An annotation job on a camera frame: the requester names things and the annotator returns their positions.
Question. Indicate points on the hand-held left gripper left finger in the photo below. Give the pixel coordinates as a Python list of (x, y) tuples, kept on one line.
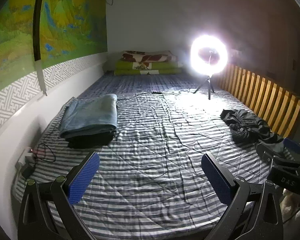
[(83, 177)]

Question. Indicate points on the folded light blue blanket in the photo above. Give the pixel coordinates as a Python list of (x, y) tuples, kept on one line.
[(90, 115)]

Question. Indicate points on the green landscape wall poster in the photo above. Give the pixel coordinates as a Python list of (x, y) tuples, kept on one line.
[(72, 17)]

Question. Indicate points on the white fuzzy clothing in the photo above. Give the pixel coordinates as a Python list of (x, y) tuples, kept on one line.
[(291, 202)]

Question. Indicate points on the wooden slat bed rail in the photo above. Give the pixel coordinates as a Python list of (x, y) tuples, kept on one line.
[(265, 90)]

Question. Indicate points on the black and white curved pole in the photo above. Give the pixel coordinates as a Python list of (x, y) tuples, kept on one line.
[(36, 42)]

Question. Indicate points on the white power strip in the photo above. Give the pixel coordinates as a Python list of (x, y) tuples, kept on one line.
[(30, 158)]

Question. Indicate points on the striped bed sheet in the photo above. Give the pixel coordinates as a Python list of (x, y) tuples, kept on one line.
[(152, 142)]

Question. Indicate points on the black garment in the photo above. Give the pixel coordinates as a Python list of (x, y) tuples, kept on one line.
[(247, 122)]

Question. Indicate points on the dark folded garment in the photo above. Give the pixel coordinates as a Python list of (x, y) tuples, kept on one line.
[(90, 142)]

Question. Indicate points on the brown floral folded blanket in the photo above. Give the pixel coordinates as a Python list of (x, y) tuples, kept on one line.
[(150, 56)]

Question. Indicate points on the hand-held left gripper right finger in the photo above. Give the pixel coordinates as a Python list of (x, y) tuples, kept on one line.
[(218, 180)]

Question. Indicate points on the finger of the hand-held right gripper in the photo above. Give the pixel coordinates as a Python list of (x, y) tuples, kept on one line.
[(293, 146), (265, 151)]

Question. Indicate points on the black power adapter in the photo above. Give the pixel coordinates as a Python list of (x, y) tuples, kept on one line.
[(27, 171)]

